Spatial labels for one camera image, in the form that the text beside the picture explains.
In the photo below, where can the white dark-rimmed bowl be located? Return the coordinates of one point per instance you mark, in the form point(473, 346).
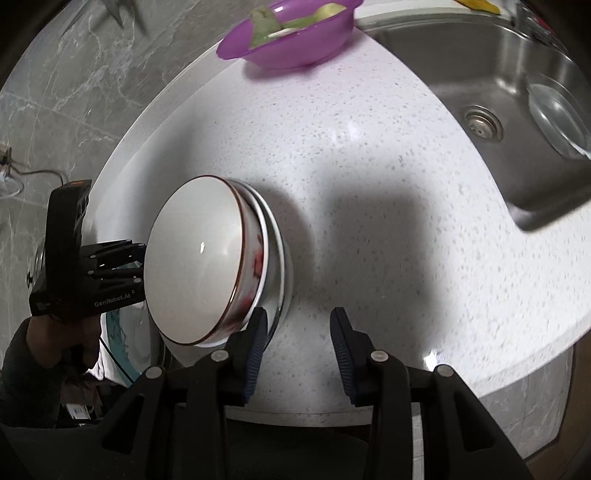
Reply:
point(271, 272)

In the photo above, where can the plain white bowl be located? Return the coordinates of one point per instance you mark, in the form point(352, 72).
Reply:
point(287, 277)

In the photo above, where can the purple plastic basin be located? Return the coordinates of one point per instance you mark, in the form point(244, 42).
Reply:
point(295, 48)

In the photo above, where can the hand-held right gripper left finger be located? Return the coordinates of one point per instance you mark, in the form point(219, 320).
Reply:
point(256, 350)

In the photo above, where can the stainless steel sink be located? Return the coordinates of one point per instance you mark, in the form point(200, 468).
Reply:
point(461, 69)

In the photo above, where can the person's left hand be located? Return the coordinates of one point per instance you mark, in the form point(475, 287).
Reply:
point(60, 339)

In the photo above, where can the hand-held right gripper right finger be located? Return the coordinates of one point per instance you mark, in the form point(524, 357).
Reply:
point(341, 350)

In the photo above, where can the green vegetable piece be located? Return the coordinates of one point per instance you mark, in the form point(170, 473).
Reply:
point(323, 10)
point(263, 25)

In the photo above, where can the clear glass bowl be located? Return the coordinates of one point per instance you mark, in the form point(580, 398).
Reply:
point(558, 120)

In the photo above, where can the person's left forearm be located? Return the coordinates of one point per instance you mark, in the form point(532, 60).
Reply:
point(27, 378)

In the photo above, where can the teal floral rim plate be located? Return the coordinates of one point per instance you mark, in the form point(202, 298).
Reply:
point(122, 341)

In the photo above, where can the metal sink drain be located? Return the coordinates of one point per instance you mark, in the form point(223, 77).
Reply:
point(482, 122)

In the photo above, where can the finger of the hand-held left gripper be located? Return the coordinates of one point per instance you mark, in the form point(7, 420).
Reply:
point(117, 251)
point(115, 276)

